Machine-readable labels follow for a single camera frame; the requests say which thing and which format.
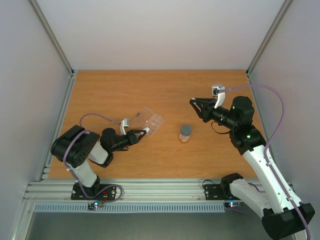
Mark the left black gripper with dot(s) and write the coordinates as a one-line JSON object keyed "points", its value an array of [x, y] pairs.
{"points": [[132, 137]]}

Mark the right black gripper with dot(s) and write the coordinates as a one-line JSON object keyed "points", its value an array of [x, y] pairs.
{"points": [[206, 110]]}

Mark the clear plastic pill organizer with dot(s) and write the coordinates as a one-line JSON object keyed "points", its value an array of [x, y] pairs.
{"points": [[146, 118]]}

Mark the orange pill bottle grey cap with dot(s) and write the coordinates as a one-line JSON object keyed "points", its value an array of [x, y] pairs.
{"points": [[185, 133]]}

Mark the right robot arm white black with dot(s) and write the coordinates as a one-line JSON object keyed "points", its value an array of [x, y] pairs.
{"points": [[281, 211]]}

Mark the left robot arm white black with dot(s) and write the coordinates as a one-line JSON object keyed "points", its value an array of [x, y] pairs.
{"points": [[78, 146]]}

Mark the left small circuit board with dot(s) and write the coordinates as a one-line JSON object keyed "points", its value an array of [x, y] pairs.
{"points": [[95, 205]]}

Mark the small circuit board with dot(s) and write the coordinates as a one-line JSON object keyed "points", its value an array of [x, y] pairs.
{"points": [[233, 204], [95, 205]]}

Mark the right small circuit board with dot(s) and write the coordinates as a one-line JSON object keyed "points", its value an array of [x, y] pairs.
{"points": [[233, 204]]}

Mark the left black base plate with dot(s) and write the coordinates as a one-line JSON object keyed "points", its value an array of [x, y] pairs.
{"points": [[100, 192]]}

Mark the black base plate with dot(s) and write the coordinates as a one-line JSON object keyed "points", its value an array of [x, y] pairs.
{"points": [[100, 192], [214, 192]]}

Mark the grey slotted cable duct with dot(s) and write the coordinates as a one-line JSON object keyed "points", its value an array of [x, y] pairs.
{"points": [[130, 208]]}

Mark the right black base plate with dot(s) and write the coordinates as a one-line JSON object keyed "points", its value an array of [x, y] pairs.
{"points": [[214, 192]]}

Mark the aluminium front frame rail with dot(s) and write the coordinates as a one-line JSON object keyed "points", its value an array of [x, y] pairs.
{"points": [[136, 190]]}

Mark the right aluminium corner post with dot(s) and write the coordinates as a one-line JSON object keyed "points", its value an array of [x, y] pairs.
{"points": [[269, 34]]}

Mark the aluminium corner post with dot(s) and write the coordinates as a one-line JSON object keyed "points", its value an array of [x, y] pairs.
{"points": [[40, 15], [269, 34]]}

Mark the left aluminium corner post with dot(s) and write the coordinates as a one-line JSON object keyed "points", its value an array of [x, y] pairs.
{"points": [[40, 15]]}

